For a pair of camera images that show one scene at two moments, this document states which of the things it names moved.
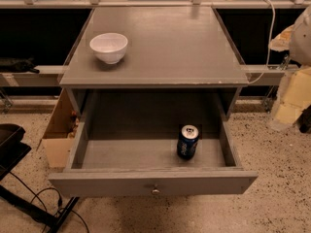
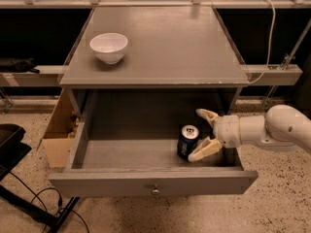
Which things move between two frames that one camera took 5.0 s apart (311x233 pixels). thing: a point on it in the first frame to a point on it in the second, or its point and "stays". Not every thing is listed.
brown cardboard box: [59, 132] stays
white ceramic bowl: [109, 47] stays
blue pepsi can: [188, 142] stays
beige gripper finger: [296, 96] to [208, 147]
